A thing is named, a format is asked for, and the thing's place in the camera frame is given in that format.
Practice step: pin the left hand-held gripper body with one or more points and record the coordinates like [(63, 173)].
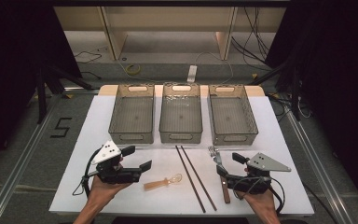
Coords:
[(118, 175)]

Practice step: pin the black metal stand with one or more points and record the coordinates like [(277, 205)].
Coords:
[(41, 93), (296, 93)]

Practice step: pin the metal floor rail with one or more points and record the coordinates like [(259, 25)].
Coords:
[(18, 161), (317, 161)]

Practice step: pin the yellow tape roll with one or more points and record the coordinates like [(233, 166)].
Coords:
[(127, 69)]

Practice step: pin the light wooden shelf unit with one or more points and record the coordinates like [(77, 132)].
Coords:
[(167, 18)]

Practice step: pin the person's right hand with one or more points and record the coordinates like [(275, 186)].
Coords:
[(261, 202)]

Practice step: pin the white power strip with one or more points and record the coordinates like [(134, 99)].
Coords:
[(192, 74)]

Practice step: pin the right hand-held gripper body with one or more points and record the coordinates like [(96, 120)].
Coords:
[(254, 183)]

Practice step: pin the person's left hand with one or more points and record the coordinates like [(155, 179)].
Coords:
[(102, 191)]

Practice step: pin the translucent grey plastic basket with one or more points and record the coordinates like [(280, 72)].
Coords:
[(132, 116), (231, 118), (181, 116)]

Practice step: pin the dark curtain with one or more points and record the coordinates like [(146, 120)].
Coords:
[(338, 77), (12, 62)]

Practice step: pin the white table sheet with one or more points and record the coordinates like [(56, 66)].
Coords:
[(174, 200)]

